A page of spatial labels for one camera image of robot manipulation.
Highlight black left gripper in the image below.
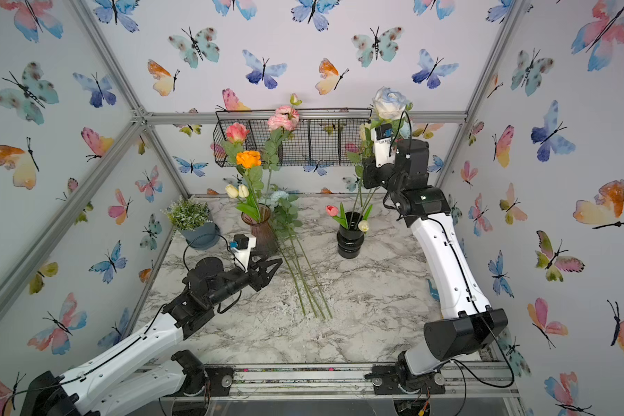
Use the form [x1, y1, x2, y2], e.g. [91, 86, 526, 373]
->
[206, 250, 281, 310]

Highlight light blue flower bunch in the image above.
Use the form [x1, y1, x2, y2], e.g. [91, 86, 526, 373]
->
[280, 194, 334, 319]

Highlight pale blue white rose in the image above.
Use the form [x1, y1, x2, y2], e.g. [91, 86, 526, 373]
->
[370, 87, 414, 128]

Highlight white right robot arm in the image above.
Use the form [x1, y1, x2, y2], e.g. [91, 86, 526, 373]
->
[363, 139, 508, 390]

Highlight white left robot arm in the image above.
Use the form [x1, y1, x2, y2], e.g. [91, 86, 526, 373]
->
[20, 257, 283, 415]

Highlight pink ribbed glass vase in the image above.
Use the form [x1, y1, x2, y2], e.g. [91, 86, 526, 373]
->
[241, 205, 278, 257]

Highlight black ribbed vase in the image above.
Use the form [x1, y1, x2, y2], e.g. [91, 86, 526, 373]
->
[336, 211, 365, 259]

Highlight yellow rose flower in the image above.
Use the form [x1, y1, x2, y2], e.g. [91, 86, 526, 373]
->
[359, 123, 372, 143]

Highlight cream tulip bud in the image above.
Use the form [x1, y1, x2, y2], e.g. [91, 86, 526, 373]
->
[358, 220, 370, 233]

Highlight blue plant pot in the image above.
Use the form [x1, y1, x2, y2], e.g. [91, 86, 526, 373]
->
[180, 222, 220, 251]

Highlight red tulip flower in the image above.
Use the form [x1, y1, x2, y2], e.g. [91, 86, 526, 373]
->
[326, 206, 340, 218]

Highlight white tulip buds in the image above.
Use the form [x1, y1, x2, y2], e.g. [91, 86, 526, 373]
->
[225, 184, 250, 199]

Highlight green artificial bush plant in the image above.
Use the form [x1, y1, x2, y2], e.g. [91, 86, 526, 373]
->
[163, 199, 211, 232]

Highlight orange flower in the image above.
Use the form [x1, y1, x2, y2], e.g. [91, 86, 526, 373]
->
[236, 151, 262, 169]

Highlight blue garden fork tool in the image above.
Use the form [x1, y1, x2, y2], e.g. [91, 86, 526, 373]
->
[427, 279, 440, 302]

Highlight pink peony flower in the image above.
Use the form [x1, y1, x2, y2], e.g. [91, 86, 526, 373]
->
[267, 105, 300, 132]

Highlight pink rose flower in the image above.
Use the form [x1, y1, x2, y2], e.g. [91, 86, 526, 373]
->
[225, 122, 250, 144]

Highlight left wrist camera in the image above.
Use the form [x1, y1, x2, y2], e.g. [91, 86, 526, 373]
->
[230, 234, 257, 271]

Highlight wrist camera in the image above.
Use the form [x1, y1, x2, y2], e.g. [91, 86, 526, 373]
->
[230, 234, 257, 271]
[371, 123, 395, 168]

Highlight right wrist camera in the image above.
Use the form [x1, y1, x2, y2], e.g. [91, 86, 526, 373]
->
[371, 123, 395, 168]

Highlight black wire wall basket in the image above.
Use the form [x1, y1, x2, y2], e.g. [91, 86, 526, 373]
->
[212, 108, 374, 167]

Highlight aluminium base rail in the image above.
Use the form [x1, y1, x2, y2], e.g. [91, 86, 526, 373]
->
[82, 362, 521, 401]

